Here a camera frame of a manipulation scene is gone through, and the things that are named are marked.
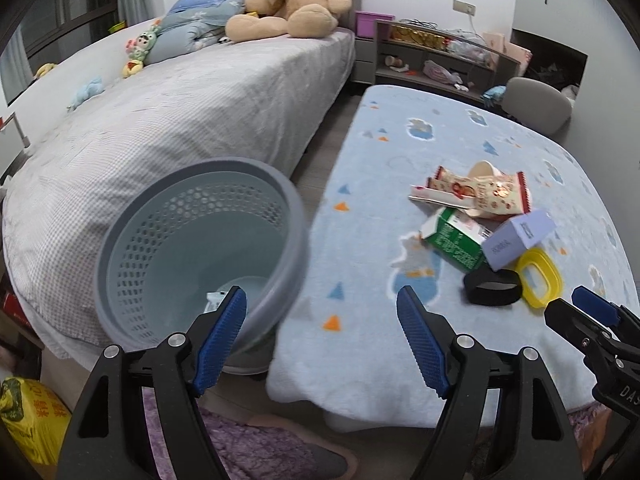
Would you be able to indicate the small paper cup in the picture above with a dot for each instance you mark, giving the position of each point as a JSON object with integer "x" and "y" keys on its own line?
{"x": 395, "y": 62}

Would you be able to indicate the yellow printed bag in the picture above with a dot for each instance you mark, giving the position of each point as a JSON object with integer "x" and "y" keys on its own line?
{"x": 30, "y": 420}

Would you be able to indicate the dark open cabinet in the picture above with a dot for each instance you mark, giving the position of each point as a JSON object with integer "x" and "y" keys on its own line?
{"x": 550, "y": 52}

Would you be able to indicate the grey nightstand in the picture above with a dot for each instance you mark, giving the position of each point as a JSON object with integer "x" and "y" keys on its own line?
{"x": 362, "y": 60}

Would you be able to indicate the pink plastic bag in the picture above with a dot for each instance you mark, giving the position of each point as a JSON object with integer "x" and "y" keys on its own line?
{"x": 440, "y": 72}

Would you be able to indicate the yellow plush toy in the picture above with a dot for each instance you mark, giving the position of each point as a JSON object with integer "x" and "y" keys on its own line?
{"x": 45, "y": 70}

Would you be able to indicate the grey perforated plastic basket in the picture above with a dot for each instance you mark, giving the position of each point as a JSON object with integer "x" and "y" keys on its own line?
{"x": 150, "y": 240}

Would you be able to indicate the gold and red box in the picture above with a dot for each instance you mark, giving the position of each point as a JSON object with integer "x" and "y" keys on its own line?
{"x": 417, "y": 35}

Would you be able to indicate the bed with grey checked sheet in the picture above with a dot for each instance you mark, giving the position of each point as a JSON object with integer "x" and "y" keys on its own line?
{"x": 175, "y": 125}

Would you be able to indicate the clear plastic bag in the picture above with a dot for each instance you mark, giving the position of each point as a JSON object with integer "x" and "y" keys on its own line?
{"x": 470, "y": 49}

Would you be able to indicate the red white snack wrapper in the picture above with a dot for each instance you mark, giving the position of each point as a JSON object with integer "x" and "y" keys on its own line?
{"x": 495, "y": 195}

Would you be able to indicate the purple fluffy rug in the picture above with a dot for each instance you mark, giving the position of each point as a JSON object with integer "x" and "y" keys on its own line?
{"x": 240, "y": 445}

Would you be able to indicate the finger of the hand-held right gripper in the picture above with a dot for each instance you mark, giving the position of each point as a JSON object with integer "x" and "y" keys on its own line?
{"x": 570, "y": 322}
{"x": 595, "y": 305}

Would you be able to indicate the pale pink gift box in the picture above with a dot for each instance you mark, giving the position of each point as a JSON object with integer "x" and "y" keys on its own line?
{"x": 515, "y": 55}

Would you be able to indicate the blue cloth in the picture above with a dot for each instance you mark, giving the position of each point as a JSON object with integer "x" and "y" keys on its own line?
{"x": 495, "y": 93}

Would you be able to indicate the lavender cardboard box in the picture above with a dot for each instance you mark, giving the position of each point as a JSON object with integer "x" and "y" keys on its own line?
{"x": 515, "y": 237}

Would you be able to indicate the grey shelf desk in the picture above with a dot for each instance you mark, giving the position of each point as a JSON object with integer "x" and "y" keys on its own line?
{"x": 502, "y": 62}

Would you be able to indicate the white wall socket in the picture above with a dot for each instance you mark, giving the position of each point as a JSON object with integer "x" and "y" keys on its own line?
{"x": 464, "y": 7}

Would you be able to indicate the grey chair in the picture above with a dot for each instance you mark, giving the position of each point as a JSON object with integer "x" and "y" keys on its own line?
{"x": 537, "y": 105}

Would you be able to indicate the window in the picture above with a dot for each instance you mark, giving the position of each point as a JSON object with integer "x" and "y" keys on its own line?
{"x": 65, "y": 5}

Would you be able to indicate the light blue plush toy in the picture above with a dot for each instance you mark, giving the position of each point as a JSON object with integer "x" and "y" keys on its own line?
{"x": 87, "y": 92}

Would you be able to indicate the green haired plush doll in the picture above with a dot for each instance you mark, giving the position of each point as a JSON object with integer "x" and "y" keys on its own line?
{"x": 142, "y": 42}

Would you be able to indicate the pink storage box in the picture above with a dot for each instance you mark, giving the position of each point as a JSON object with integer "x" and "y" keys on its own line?
{"x": 370, "y": 25}

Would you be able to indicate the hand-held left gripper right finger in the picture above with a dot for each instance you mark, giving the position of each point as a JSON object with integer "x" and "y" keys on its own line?
{"x": 422, "y": 340}

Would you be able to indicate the green white carton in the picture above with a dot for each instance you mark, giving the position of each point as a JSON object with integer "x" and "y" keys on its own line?
{"x": 450, "y": 245}

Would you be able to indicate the playing card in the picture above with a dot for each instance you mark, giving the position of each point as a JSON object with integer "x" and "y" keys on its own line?
{"x": 425, "y": 195}

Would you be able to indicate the white paper scrap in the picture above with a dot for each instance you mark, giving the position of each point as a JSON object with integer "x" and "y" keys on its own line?
{"x": 217, "y": 301}

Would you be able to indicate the folded light blue quilt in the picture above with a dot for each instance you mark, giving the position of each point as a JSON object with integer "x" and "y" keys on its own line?
{"x": 185, "y": 35}

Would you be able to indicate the black elastic band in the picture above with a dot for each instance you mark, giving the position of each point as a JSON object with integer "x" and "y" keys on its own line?
{"x": 492, "y": 297}

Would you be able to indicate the small red yellow plush doll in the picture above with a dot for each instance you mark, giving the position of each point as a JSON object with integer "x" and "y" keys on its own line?
{"x": 132, "y": 67}

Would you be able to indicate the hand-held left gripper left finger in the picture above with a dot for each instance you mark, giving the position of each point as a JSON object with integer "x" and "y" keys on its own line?
{"x": 222, "y": 340}

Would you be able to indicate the red striped paper cup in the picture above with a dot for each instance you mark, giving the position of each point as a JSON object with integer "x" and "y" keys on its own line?
{"x": 485, "y": 170}

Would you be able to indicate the large tan teddy bear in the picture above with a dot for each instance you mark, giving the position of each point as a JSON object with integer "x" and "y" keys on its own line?
{"x": 300, "y": 5}

